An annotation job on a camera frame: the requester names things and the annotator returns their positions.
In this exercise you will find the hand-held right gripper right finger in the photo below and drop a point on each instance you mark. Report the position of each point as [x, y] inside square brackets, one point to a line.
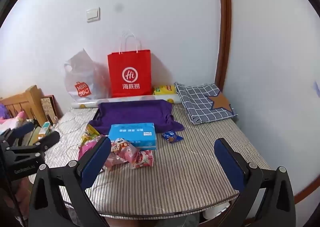
[228, 164]

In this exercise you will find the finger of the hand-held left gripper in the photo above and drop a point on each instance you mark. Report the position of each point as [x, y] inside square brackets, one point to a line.
[23, 129]
[50, 139]

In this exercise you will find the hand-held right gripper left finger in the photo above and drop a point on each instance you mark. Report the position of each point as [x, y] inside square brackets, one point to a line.
[96, 162]

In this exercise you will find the magenta snack packet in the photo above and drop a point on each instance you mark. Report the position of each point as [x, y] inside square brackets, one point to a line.
[86, 148]

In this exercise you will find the panda print snack packet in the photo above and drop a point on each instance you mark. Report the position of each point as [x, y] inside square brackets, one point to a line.
[122, 151]

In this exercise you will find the yellow snack packet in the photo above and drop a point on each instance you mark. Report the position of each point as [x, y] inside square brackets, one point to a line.
[90, 133]

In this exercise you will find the pink red snack packet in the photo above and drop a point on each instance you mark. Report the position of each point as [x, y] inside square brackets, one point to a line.
[143, 159]

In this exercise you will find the blue snack packet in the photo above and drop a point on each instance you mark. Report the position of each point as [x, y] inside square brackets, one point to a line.
[171, 136]

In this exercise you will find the pink toy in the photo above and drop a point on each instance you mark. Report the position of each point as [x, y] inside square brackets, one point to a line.
[12, 121]

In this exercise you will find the purple plush toy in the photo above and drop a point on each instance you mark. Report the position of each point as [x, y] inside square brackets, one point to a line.
[4, 111]

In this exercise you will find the wooden headboard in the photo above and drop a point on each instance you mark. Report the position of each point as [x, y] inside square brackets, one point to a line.
[27, 99]

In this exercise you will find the striped table cover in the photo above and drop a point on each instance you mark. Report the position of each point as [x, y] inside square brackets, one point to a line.
[187, 167]

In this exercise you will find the blue tissue pack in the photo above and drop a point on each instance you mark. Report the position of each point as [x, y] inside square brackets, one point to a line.
[132, 133]

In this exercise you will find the purple towel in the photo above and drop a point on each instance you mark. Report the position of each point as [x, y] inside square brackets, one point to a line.
[132, 114]

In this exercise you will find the grey checked cloth with star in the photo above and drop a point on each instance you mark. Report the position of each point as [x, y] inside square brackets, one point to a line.
[195, 99]

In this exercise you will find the white plastic bag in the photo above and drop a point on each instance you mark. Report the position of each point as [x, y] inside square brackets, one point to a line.
[85, 74]

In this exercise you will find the yellow plastic packet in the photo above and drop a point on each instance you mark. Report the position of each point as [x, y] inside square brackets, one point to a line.
[163, 90]

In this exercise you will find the red paper bag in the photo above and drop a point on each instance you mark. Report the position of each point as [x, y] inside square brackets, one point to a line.
[130, 66]

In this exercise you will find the brown picture frame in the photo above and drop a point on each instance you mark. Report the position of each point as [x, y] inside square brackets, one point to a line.
[48, 106]

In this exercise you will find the white light switch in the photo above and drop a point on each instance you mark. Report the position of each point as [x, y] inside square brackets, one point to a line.
[93, 14]

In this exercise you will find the brown wooden door frame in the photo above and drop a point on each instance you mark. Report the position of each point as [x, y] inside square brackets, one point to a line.
[223, 29]

